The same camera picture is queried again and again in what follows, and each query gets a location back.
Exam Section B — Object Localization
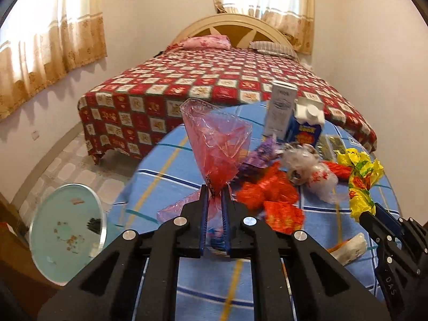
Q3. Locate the red patterned bed blanket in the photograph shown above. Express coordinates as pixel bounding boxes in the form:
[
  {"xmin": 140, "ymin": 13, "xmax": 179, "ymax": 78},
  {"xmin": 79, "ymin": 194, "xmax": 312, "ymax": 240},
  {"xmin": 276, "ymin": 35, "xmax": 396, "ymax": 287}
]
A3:
[{"xmin": 78, "ymin": 47, "xmax": 378, "ymax": 165}]

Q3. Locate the red orange mesh wrapper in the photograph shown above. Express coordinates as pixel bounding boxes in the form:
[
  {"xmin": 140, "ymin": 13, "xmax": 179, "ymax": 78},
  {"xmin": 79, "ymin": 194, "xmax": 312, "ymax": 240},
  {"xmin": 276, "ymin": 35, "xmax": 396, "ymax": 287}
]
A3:
[{"xmin": 323, "ymin": 161, "xmax": 351, "ymax": 183}]

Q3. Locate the purple crumpled wrapper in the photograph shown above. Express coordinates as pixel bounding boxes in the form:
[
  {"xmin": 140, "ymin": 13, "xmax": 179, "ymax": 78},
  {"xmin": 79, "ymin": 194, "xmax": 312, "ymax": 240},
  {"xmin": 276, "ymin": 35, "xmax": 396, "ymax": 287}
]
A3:
[{"xmin": 241, "ymin": 137, "xmax": 285, "ymax": 171}]

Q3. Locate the blue checked tablecloth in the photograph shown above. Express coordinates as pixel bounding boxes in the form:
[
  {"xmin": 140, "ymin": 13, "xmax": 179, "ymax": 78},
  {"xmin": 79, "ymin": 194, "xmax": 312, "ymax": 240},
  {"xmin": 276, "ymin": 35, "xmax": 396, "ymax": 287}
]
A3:
[{"xmin": 109, "ymin": 102, "xmax": 402, "ymax": 321}]

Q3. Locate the light blue waste bin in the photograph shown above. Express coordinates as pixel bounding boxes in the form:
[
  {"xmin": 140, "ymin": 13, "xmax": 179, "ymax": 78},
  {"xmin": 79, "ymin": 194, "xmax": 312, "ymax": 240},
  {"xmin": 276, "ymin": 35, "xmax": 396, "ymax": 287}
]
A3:
[{"xmin": 28, "ymin": 183, "xmax": 108, "ymax": 283}]

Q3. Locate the cream wooden headboard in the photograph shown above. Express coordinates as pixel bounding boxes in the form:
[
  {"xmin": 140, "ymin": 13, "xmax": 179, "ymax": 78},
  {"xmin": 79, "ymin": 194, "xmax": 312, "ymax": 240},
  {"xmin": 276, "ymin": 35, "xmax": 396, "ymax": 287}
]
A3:
[{"xmin": 170, "ymin": 13, "xmax": 298, "ymax": 52}]

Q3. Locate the striped grey pillow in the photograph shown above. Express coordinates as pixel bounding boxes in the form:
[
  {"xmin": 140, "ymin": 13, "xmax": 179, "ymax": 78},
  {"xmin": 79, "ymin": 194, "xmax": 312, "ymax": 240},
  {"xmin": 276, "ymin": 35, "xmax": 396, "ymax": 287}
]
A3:
[{"xmin": 249, "ymin": 40, "xmax": 298, "ymax": 58}]

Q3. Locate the red orange printed packet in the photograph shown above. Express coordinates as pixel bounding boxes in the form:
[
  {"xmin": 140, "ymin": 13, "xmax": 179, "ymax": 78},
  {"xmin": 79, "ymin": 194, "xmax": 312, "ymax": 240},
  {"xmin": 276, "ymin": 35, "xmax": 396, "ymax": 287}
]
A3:
[{"xmin": 262, "ymin": 201, "xmax": 305, "ymax": 236}]

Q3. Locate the green foil packet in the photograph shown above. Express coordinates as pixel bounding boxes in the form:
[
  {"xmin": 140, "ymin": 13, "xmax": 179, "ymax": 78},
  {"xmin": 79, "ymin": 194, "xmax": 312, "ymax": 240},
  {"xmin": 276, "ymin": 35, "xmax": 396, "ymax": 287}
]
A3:
[{"xmin": 314, "ymin": 134, "xmax": 346, "ymax": 161}]

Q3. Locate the pink floral pillow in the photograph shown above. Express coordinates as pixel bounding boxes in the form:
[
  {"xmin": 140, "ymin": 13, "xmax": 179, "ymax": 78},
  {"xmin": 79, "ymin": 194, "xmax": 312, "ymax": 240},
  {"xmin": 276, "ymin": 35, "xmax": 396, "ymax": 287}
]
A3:
[{"xmin": 177, "ymin": 35, "xmax": 232, "ymax": 50}]

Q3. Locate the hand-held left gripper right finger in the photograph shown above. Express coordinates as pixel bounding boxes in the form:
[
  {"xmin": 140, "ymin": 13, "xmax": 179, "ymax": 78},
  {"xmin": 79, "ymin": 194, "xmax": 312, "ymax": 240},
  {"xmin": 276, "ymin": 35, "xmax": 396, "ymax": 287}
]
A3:
[{"xmin": 221, "ymin": 185, "xmax": 392, "ymax": 321}]

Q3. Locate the pink transparent plastic bag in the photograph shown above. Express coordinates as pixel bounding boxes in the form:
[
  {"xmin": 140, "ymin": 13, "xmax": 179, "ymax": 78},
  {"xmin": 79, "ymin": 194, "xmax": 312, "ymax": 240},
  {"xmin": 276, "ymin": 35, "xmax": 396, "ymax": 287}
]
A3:
[{"xmin": 157, "ymin": 98, "xmax": 253, "ymax": 251}]

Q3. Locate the red crumpled wrapper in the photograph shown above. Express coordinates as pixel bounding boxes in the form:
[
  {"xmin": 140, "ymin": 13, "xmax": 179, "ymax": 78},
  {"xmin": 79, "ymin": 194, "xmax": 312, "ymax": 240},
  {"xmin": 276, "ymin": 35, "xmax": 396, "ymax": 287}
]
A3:
[{"xmin": 236, "ymin": 162, "xmax": 300, "ymax": 211}]

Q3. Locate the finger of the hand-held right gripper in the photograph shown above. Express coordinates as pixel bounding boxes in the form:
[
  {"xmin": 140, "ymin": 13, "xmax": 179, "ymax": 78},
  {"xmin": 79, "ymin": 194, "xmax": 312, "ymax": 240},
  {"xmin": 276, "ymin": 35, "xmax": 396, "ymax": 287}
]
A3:
[
  {"xmin": 358, "ymin": 212, "xmax": 397, "ymax": 251},
  {"xmin": 374, "ymin": 203, "xmax": 407, "ymax": 238}
]

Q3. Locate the beige patterned curtain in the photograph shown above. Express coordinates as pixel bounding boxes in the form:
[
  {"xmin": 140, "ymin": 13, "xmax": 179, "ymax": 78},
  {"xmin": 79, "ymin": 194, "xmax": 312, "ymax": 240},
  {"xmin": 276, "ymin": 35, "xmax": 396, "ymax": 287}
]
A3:
[
  {"xmin": 0, "ymin": 0, "xmax": 108, "ymax": 121},
  {"xmin": 212, "ymin": 0, "xmax": 315, "ymax": 55}
]

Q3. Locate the brown cardboard box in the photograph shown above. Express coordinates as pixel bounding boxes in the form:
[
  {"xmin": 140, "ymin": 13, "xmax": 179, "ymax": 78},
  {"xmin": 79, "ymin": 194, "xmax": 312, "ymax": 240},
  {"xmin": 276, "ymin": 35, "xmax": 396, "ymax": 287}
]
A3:
[{"xmin": 0, "ymin": 192, "xmax": 64, "ymax": 318}]

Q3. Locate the blue carton with white cap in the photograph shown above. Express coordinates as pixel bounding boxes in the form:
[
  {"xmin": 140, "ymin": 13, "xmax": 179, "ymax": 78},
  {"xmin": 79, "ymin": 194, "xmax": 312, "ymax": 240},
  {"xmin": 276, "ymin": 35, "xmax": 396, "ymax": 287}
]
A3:
[{"xmin": 286, "ymin": 98, "xmax": 326, "ymax": 149}]

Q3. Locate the clear plastic bag red print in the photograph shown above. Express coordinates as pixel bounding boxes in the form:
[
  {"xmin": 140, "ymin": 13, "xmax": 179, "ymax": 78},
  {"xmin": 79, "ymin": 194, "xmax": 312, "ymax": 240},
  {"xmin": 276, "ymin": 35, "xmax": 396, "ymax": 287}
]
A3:
[{"xmin": 288, "ymin": 154, "xmax": 340, "ymax": 204}]

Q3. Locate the white tall carton box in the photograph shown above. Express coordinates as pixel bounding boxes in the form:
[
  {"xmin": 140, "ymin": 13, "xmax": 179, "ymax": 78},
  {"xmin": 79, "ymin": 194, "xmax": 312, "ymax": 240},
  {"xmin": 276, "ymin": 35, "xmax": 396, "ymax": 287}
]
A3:
[{"xmin": 264, "ymin": 81, "xmax": 299, "ymax": 141}]

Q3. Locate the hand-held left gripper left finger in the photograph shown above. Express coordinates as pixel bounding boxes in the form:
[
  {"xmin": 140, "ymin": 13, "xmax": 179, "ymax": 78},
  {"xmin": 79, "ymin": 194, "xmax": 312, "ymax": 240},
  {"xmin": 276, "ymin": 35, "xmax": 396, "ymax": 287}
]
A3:
[{"xmin": 37, "ymin": 185, "xmax": 209, "ymax": 321}]

